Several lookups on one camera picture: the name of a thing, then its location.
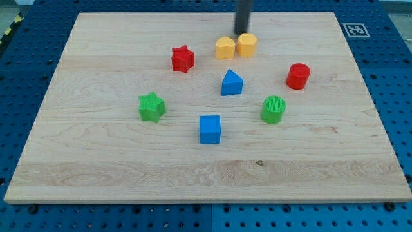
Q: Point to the yellow hexagon block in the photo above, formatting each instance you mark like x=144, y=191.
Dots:
x=247, y=44

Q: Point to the yellow heart block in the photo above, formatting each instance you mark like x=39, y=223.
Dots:
x=225, y=48

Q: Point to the blue cube block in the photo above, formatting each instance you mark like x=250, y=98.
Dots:
x=210, y=129

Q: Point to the blue triangle block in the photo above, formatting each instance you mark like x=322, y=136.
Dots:
x=232, y=84

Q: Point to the light wooden board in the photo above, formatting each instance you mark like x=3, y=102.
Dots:
x=88, y=144

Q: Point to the green star block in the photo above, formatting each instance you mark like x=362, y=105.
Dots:
x=151, y=107

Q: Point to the red star block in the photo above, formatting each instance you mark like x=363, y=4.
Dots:
x=182, y=59

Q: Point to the green cylinder block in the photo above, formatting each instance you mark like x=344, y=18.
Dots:
x=273, y=109

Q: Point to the red cylinder block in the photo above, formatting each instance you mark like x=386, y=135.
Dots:
x=298, y=76

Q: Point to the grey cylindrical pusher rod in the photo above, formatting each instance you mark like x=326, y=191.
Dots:
x=242, y=16

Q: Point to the white fiducial marker tag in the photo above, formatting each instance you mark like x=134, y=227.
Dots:
x=356, y=30

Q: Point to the yellow black hazard tape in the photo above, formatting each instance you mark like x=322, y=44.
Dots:
x=11, y=30

